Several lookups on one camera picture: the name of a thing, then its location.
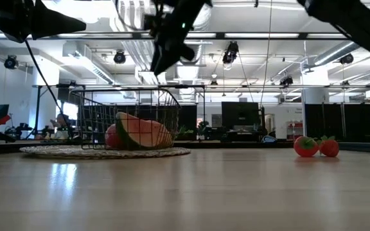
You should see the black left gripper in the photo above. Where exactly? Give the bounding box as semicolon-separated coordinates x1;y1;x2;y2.
0;0;87;44

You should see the metal wire basket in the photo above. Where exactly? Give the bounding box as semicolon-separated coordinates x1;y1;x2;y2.
71;88;182;151

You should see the person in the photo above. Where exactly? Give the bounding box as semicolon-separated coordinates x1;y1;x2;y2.
50;112;73;141

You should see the narrow black room partition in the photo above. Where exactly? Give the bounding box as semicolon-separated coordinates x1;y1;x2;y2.
177;105;198;133

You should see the thin hanging cord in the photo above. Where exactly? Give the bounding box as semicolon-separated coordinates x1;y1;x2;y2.
260;0;274;108

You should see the white rectangular air duct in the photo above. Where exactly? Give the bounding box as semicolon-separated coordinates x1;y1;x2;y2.
62;41;116;85

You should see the round woven placemat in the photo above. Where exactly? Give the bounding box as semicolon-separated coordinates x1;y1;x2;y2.
19;144;191;160

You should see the wide black room partition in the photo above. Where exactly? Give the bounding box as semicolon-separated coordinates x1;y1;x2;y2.
304;101;370;144

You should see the pink peach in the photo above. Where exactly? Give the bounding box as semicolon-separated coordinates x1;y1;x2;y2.
104;123;123;150

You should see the watermelon slice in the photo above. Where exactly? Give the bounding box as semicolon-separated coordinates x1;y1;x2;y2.
115;111;175;151

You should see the green potted plant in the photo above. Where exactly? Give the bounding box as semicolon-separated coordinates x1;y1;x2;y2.
175;125;195;141

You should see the black aluminium table frame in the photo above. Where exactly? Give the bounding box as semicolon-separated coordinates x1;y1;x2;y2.
0;139;370;155

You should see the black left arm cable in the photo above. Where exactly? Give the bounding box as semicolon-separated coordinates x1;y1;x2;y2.
23;38;75;139

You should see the red storage shelf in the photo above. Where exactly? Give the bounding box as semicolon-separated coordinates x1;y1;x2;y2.
286;121;304;142

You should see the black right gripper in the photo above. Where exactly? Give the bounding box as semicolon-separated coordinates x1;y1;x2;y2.
143;0;213;77

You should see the black monitor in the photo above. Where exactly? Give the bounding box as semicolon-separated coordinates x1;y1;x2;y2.
221;101;260;126

